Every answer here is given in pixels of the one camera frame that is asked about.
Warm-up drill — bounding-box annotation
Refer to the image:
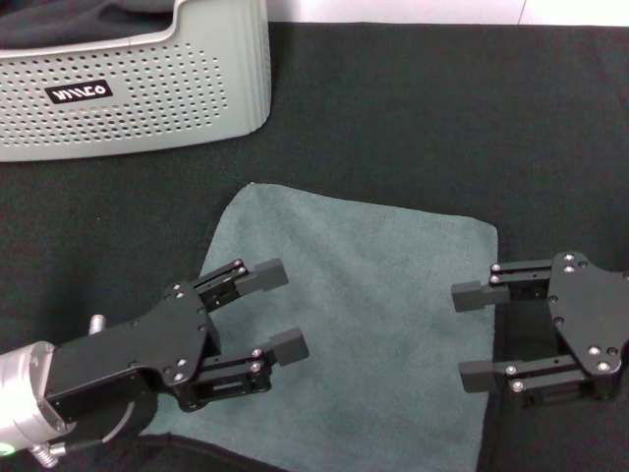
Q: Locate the left arm grey cable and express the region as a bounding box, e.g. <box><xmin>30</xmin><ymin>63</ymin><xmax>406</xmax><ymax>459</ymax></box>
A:
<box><xmin>30</xmin><ymin>401</ymin><xmax>144</xmax><ymax>469</ymax></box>

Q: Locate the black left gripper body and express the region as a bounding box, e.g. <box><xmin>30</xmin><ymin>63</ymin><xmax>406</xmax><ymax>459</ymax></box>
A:
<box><xmin>45</xmin><ymin>280</ymin><xmax>223</xmax><ymax>435</ymax></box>

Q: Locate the grey yellow towel black edge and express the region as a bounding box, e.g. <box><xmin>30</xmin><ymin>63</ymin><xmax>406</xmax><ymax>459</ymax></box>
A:
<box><xmin>139</xmin><ymin>182</ymin><xmax>499</xmax><ymax>472</ymax></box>

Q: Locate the black cloth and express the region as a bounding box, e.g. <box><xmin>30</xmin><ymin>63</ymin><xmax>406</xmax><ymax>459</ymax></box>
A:
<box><xmin>0</xmin><ymin>0</ymin><xmax>179</xmax><ymax>50</ymax></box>

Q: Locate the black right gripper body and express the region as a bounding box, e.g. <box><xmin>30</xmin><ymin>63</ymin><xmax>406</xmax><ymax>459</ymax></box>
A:
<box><xmin>500</xmin><ymin>251</ymin><xmax>629</xmax><ymax>409</ymax></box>

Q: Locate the grey perforated storage box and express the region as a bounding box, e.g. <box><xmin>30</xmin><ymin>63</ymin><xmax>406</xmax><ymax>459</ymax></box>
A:
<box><xmin>0</xmin><ymin>0</ymin><xmax>272</xmax><ymax>163</ymax></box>

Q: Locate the black tablecloth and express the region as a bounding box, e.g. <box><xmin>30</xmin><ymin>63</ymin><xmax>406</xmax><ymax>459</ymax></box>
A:
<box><xmin>0</xmin><ymin>22</ymin><xmax>629</xmax><ymax>472</ymax></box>

